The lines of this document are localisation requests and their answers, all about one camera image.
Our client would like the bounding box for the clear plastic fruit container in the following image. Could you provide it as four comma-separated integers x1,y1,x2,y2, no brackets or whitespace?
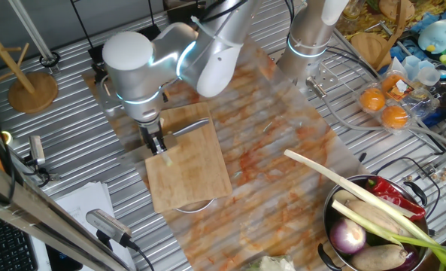
356,69,440,133

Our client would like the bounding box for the silver tripod pole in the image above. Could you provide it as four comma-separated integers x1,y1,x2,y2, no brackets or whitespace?
7,0,62,75

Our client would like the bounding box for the clear glass jar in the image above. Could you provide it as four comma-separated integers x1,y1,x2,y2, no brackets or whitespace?
341,0,363,20

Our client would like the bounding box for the aluminium frame beam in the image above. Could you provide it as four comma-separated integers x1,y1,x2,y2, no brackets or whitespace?
0,154,133,271

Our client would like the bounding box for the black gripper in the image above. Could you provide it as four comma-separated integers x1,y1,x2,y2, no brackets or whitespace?
137,120,168,156

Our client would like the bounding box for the black gripper cable with clip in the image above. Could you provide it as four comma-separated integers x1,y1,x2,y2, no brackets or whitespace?
92,62,110,84

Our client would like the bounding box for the purple onion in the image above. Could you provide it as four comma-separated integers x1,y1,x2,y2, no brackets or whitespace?
329,217,367,256

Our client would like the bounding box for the wooden cutting board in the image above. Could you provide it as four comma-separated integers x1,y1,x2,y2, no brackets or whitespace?
137,102,234,214

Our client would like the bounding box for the black smartphone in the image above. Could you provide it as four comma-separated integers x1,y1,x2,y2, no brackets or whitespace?
44,244,84,271

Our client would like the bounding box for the pale potato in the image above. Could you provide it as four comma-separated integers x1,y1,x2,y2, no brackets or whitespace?
332,189,359,205

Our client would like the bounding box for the red pepper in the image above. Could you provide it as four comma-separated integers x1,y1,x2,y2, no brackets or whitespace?
365,175,427,222

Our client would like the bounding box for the marble pattern table mat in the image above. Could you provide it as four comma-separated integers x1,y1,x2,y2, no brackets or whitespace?
81,22,363,271

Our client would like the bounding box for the long green scallion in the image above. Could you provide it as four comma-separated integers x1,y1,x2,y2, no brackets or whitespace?
330,199,446,264
284,149,446,271

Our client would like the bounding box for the black keyboard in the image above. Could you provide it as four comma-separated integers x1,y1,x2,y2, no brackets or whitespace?
0,209,39,271

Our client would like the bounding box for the yellow dried pasta bag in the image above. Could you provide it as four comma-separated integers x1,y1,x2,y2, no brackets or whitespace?
353,0,446,33

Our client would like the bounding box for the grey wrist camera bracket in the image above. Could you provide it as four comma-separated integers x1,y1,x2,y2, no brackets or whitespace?
96,75,125,117

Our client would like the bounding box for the steel cleaver knife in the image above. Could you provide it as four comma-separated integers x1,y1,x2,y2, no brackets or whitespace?
118,117,211,167

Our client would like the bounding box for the wooden mug tree stand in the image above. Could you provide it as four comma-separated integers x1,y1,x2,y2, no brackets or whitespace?
0,0,59,114
349,0,410,72

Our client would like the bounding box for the silver depth camera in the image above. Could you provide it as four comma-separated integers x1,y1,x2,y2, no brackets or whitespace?
85,208,133,246
28,134,47,166

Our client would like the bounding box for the purple eggplant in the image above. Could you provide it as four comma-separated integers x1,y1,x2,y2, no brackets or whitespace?
386,243,421,271

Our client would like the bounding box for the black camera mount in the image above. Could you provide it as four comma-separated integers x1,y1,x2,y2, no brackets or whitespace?
19,152,61,186

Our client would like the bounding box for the pale green cabbage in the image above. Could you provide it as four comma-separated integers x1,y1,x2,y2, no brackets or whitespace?
244,254,297,271

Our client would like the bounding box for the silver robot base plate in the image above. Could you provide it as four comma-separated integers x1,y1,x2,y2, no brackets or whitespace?
301,62,340,95

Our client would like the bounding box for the light blue plush toy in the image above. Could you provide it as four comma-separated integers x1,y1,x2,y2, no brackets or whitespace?
417,20,446,55

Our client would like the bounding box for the white plastic cup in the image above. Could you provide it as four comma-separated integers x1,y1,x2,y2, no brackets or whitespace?
417,66,442,87
402,55,423,81

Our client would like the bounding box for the orange fruit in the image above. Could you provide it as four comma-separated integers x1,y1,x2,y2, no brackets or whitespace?
380,105,410,130
381,74,408,99
359,87,387,113

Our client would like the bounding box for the white paper stack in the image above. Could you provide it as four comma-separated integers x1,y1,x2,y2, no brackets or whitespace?
30,181,137,271

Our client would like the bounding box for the grey hose with metal connector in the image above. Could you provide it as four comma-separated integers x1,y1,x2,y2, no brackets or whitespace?
305,76,446,151

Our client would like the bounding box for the brown sweet potato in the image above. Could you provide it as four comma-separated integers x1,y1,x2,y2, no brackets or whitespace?
345,199,410,237
350,242,408,271

